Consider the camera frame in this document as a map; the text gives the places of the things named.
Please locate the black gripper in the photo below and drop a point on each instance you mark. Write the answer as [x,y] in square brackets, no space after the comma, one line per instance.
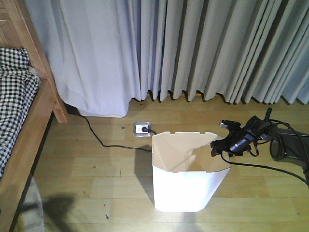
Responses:
[237,142]

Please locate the white faceted trash bin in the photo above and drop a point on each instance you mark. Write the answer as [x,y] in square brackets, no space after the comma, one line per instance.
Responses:
[185,174]

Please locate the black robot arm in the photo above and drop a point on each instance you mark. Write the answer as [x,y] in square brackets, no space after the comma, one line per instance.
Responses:
[285,144]

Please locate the silver floor power socket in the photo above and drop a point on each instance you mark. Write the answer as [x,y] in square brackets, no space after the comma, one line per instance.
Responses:
[142,129]

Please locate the light grey curtain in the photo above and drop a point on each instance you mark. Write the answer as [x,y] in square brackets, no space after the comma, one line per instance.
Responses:
[103,53]

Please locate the grey round rug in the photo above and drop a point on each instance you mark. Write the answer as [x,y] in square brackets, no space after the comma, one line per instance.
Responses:
[29,216]

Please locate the black white checkered bedding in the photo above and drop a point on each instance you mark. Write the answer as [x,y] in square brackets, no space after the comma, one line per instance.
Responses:
[19,84]

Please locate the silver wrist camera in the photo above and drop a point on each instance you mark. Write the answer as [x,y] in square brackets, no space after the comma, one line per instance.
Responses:
[230,125]

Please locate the wooden bed frame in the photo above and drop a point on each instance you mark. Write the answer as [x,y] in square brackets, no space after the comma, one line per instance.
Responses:
[17,30]

